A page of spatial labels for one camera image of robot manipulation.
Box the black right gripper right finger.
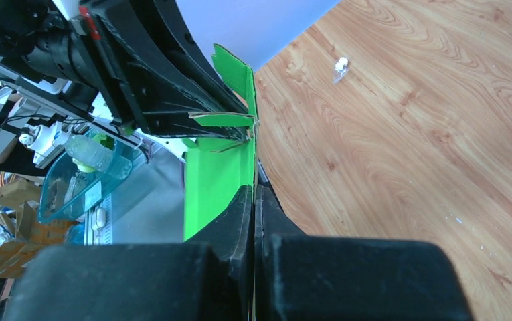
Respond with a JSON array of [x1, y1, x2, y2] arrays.
[[254, 185, 473, 320]]

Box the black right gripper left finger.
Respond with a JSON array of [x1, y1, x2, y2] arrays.
[[3, 185, 253, 320]]

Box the small white plastic clip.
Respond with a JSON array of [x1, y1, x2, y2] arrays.
[[333, 57, 349, 84]]

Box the cardboard boxes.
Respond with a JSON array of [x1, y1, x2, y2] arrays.
[[0, 179, 76, 279]]

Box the green paper box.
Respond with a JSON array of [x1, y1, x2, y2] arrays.
[[183, 44, 259, 241]]

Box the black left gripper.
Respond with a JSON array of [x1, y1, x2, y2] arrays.
[[79, 1, 247, 141]]

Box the plastic bottle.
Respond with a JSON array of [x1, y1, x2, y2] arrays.
[[53, 132, 133, 179]]

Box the clear plastic bin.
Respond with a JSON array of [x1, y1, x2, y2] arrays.
[[37, 130, 143, 224]]

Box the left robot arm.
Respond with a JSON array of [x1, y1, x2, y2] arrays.
[[0, 1, 248, 142]]

